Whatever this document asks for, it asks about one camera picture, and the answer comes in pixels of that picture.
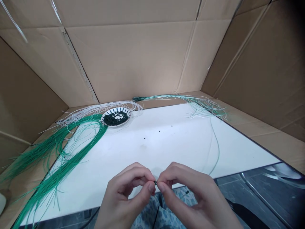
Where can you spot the brown cardboard enclosure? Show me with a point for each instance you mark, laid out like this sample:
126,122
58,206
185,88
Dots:
143,59

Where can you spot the person's left hand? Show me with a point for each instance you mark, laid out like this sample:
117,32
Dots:
114,202

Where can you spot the pile of dark green beads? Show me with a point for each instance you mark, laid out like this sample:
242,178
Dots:
112,119

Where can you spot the person's right hand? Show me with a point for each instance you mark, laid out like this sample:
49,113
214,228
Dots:
207,202

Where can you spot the metal frame chair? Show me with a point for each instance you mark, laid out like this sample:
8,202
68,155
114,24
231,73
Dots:
256,190

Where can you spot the small patterned dish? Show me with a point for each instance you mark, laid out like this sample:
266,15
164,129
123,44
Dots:
104,122

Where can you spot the white work board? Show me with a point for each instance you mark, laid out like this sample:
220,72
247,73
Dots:
143,155

